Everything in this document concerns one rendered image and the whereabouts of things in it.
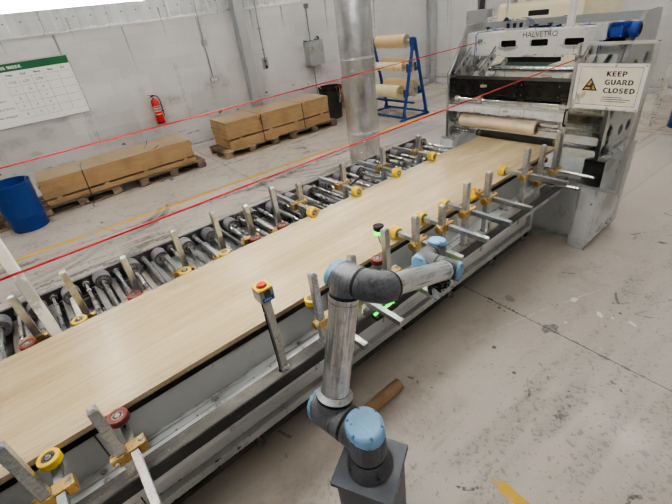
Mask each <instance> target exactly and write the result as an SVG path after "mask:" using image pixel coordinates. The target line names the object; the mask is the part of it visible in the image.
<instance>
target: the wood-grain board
mask: <svg viewBox="0 0 672 504"><path fill-rule="evenodd" d="M525 148H526V147H521V146H514V145H508V144H501V143H495V142H488V141H482V140H476V139H472V140H469V141H467V142H465V143H463V144H461V145H459V146H457V147H455V148H452V149H450V150H448V151H446V152H444V153H442V154H440V155H438V156H437V159H436V160H435V161H431V160H427V161H425V162H423V163H421V164H418V165H416V166H414V167H412V168H410V169H408V170H406V171H404V172H402V175H401V177H399V178H396V177H391V178H389V179H387V180H384V181H382V182H380V183H378V184H376V185H374V186H372V187H370V188H367V189H365V190H363V192H362V195H361V196H360V197H356V196H354V195H353V196H350V197H348V198H346V199H344V200H342V201H340V202H338V203H336V204H333V205H331V206H329V207H327V208H325V209H323V210H321V211H319V214H318V216H317V217H316V218H312V217H309V216H308V217H306V218H304V219H302V220H299V221H297V222H295V223H293V224H291V225H289V226H287V227H285V228H282V229H280V230H278V231H276V232H274V233H272V234H270V235H268V236H265V237H263V238H261V239H259V240H257V241H255V242H253V243H251V244H248V245H246V246H244V247H242V248H240V249H238V250H236V251H234V252H231V253H229V254H227V255H225V256H223V257H221V258H219V259H217V260H214V261H212V262H210V263H208V264H206V265H204V266H202V267H199V268H197V269H195V270H193V271H191V272H189V273H187V274H185V275H182V276H180V277H178V278H176V279H174V280H172V281H170V282H168V283H165V284H163V285H161V286H159V287H157V288H155V289H153V290H151V291H148V292H146V293H144V294H142V295H140V296H138V297H136V298H134V299H131V300H129V301H127V302H125V303H123V304H121V305H119V306H117V307H114V308H112V309H110V310H108V311H106V312H104V313H102V314H100V315H97V316H95V317H93V318H91V319H89V320H87V321H85V322H83V323H80V324H78V325H76V326H74V327H72V328H70V329H68V330H66V331H63V332H61V333H59V334H57V335H55V336H53V337H51V338H49V339H46V340H44V341H42V342H40V343H38V344H36V345H34V346H32V347H29V348H27V349H25V350H23V351H21V352H19V353H17V354H15V355H12V356H10V357H8V358H6V359H4V360H2V361H0V441H3V440H4V441H5V442H6V443H7V444H8V445H9V446H10V447H11V448H12V449H13V450H14V451H15V452H16V453H17V454H18V455H19V456H20V457H21V458H22V459H23V460H24V461H25V462H26V463H27V464H28V465H29V466H30V467H31V466H33V465H34V464H36V461H37V459H38V457H39V456H40V455H41V454H42V453H43V452H44V451H46V450H47V449H49V448H52V447H57V448H59V449H61V448H62V447H64V446H66V445H67V444H69V443H71V442H72V441H74V440H76V439H77V438H79V437H81V436H82V435H84V434H86V433H87V432H89V431H91V430H92V429H94V428H95V426H94V425H93V424H92V422H91V421H90V420H89V418H88V417H87V414H86V411H85V410H86V409H87V408H89V407H91V406H92V405H94V404H96V405H97V407H98V408H99V410H100V411H101V413H102V414H103V415H104V417H105V418H106V420H107V417H108V415H109V414H110V413H111V412H112V411H113V410H114V409H116V408H119V407H125V408H129V407H130V406H132V405H134V404H135V403H137V402H139V401H140V400H142V399H144V398H145V397H147V396H149V395H150V394H152V393H154V392H155V391H157V390H159V389H160V388H162V387H164V386H165V385H167V384H169V383H170V382H172V381H174V380H175V379H177V378H178V377H180V376H182V375H183V374H185V373H187V372H188V371H190V370H192V369H193V368H195V367H197V366H198V365H200V364H202V363H203V362H205V361H207V360H208V359H210V358H212V357H213V356H215V355H217V354H218V353H220V352H222V351H223V350H225V349H227V348H228V347H230V346H232V345H233V344H235V343H236V342H238V341H240V340H241V339H243V338H245V337H246V336H248V335H250V334H251V333H253V332H255V331H256V330H258V329H260V328H261V327H263V326H265V325H266V324H267V323H266V320H265V316H264V313H263V309H262V306H261V304H260V303H259V302H258V301H257V300H256V299H255V298H254V295H253V292H252V289H251V286H252V285H254V284H256V283H258V282H260V281H262V280H264V279H265V280H266V281H267V282H269V283H270V284H271V285H272V287H273V290H274V294H275V298H274V299H272V300H271V303H272V306H273V310H274V314H275V317H276V318H278V317H280V316H281V315H283V314H285V313H286V312H288V311H290V310H291V309H293V308H294V307H296V306H298V305H299V304H301V303H303V302H304V297H305V296H306V295H308V294H311V293H310V288H309V283H308V278H307V274H308V273H310V272H312V271H313V272H314V273H316V274H317V278H318V283H319V289H320V292H321V291H323V290H324V289H326V288H328V287H327V286H326V285H325V283H324V281H323V277H324V273H325V271H326V269H327V267H328V266H329V265H330V263H331V262H333V261H334V260H336V259H344V260H347V257H346V256H347V255H348V254H350V253H352V254H354V255H356V262H357V264H358V265H361V266H364V265H366V264H367V263H369V262H371V257H372V256H373V255H376V254H380V255H382V249H381V244H380V242H381V240H380V242H379V239H380V236H379V239H378V236H376V235H374V234H373V225H374V224H376V223H382V224H384V227H386V228H388V229H390V228H391V227H392V226H393V225H395V226H398V227H401V228H402V229H403V231H405V232H407V233H409V234H411V217H412V216H413V215H415V214H416V213H417V212H418V211H422V212H425V213H427V214H428V216H430V217H433V218H435V219H438V202H439V200H440V199H441V198H445V199H448V200H450V201H451V203H455V204H457V205H461V206H462V197H463V183H464V182H466V181H469V182H471V190H472V189H473V188H475V187H476V188H477V189H479V188H481V191H483V193H484V184H485V173H486V172H487V171H492V172H493V178H492V188H493V187H495V186H497V185H498V184H500V183H502V182H503V181H505V180H507V179H508V178H510V177H512V176H513V175H511V174H507V175H506V176H500V175H497V169H498V167H499V166H500V165H503V166H507V167H508V169H513V170H517V171H522V164H523V157H524V150H525Z"/></svg>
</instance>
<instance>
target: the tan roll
mask: <svg viewBox="0 0 672 504"><path fill-rule="evenodd" d="M453 120H455V121H459V125H460V126H467V127H475V128H483V129H490V130H498V131H505V132H513V133H520V134H528V135H537V133H538V132H539V131H545V132H553V133H557V132H559V131H562V130H563V129H555V128H546V127H538V121H530V120H521V119H511V118H502V117H493V116H483V115H474V114H464V113H463V114H461V115H460V117H453Z"/></svg>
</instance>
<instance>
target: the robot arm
mask: <svg viewBox="0 0 672 504"><path fill-rule="evenodd" d="M446 247H447V243H446V239H445V238H443V237H440V236H432V237H429V238H428V240H427V245H426V246H425V247H424V248H423V249H421V250H420V251H419V252H418V253H416V254H415V255H414V256H413V257H412V259H411V264H412V267H413V268H411V269H406V270H402V271H398V272H394V271H392V270H384V271H379V270H372V269H369V268H366V267H363V266H361V265H358V264H356V263H353V262H351V261H349V260H344V259H336V260H334V261H333V262H331V263H330V265H329V266H328V267H327V269H326V271H325V273H324V277H323V281H324V283H325V285H326V286H327V287H329V307H328V319H327V331H326V344H325V356H324V368H323V380H322V385H321V386H320V387H319V388H317V389H316V390H315V391H314V394H313V395H311V397H310V399H309V401H308V405H307V414H308V416H309V418H310V419H311V420H312V421H313V422H314V423H315V424H316V425H318V426H319V427H320V428H322V429H323V430H324V431H325V432H327V433H328V434H329V435H331V436H332V437H333V438H334V439H336V440H337V441H338V442H340V443H341V444H342V445H343V446H345V447H346V448H347V449H348V450H349V452H348V455H347V469H348V472H349V475H350V476H351V478H352V479H353V480H354V481H355V482H356V483H358V484H359V485H361V486H364V487H376V486H379V485H381V484H383V483H384V482H386V481H387V480H388V478H389V477H390V475H391V473H392V471H393V457H392V454H391V451H390V450H389V448H388V447H387V443H386V429H385V425H384V422H383V419H382V417H381V415H380V414H379V413H378V412H377V411H375V410H374V409H372V408H370V407H365V406H362V407H357V406H356V405H354V404H353V392H352V390H351V389H350V388H349V386H350V377H351V368H352V359H353V350H354V341H355V332H356V323H357V314H358V305H359V301H363V302H367V303H375V304H388V303H392V302H395V301H397V300H398V299H399V298H400V297H401V296H402V294H405V293H408V292H411V291H414V290H417V289H420V288H423V287H426V286H428V292H429V294H430V296H431V297H432V298H433V299H434V300H436V299H440V296H439V295H441V296H444V295H445V293H444V292H443V291H442V289H444V288H445V289H446V288H448V286H449V285H450V279H451V280H454V281H459V280H460V279H461V277H462V275H463V272H464V263H463V262H461V261H459V260H455V259H451V258H448V257H446ZM448 281H449V284H448Z"/></svg>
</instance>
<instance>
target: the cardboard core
mask: <svg viewBox="0 0 672 504"><path fill-rule="evenodd" d="M403 388H404V386H403V384H402V382H401V381H400V380H399V379H397V378H395V379H394V380H393V381H392V382H391V383H390V384H388V385H387V386H386V387H385V388H384V389H382V390H381V391H380V392H379V393H378V394H377V395H375V396H374V397H373V398H372V399H371V400H370V401H368V402H367V403H366V404H365V405H364V406H365V407H370V408H372V409H374V410H375V411H378V410H380V409H381V408H382V407H383V406H384V405H385V404H386V403H387V402H389V401H390V400H391V399H392V398H393V397H394V396H395V395H397V394H398V393H399V392H400V391H401V390H402V389H403Z"/></svg>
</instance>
